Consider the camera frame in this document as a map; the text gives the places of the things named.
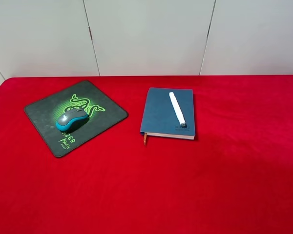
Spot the white marker pen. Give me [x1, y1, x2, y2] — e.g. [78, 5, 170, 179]
[169, 92, 187, 128]

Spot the grey blue wireless mouse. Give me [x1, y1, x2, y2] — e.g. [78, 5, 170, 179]
[55, 109, 88, 132]

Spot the blue hardcover notebook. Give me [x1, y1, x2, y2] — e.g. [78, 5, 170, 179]
[140, 87, 196, 145]

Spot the red tablecloth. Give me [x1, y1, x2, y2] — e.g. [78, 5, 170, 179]
[0, 75, 293, 234]

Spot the black green Razer mouse pad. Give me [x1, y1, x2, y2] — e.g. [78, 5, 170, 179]
[24, 80, 128, 157]

